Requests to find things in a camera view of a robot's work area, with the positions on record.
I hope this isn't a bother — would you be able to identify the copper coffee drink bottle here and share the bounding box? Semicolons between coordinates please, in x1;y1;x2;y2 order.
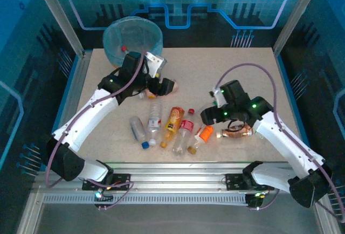
216;125;254;140

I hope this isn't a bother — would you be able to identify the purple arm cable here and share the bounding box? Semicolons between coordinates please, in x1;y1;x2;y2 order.
45;51;149;211
215;63;345;223

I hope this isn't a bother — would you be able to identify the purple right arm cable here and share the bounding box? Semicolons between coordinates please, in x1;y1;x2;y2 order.
215;63;345;223

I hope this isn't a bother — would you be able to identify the clear cola bottle red label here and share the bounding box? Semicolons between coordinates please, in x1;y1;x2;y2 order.
171;108;196;156

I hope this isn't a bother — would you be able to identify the pink orange plastic bottle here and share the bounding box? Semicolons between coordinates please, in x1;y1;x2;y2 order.
139;81;179;100

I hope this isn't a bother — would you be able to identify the aluminium frame post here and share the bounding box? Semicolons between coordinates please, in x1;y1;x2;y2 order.
29;0;86;57
273;0;324;56

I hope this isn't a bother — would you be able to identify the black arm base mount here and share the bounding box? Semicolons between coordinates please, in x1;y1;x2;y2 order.
81;173;132;191
225;173;256;191

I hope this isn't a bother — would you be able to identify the blue aluminium table side rail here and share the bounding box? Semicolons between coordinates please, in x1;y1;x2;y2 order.
52;50;93;137
274;52;310;144

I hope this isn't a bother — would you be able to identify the slotted grey cable duct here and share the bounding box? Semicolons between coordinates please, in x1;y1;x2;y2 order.
43;194;250;205

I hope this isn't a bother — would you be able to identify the orange juice bottle yellow cap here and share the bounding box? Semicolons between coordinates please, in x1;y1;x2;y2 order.
160;106;185;149

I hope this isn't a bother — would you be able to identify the aluminium right frame post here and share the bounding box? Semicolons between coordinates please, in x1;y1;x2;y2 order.
273;0;324;56

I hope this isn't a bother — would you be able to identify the blue plastic bin liner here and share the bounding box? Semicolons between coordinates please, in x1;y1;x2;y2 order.
102;16;164;67

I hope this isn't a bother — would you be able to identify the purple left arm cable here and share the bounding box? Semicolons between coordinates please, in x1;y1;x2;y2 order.
45;51;149;211

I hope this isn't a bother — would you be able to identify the orange label bottle gold cap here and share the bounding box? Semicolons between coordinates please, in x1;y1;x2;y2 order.
187;125;215;155

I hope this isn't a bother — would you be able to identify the clear bottle blue cap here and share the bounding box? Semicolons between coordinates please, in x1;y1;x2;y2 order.
128;115;150;150

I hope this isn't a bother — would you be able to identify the aluminium left frame post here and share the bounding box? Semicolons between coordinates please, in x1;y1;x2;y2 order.
29;0;86;57

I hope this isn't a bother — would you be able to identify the aluminium frame rail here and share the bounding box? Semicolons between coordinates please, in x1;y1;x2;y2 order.
33;161;323;195

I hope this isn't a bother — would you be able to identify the clear water bottle white cap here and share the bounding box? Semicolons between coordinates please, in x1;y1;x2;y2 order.
147;101;163;146

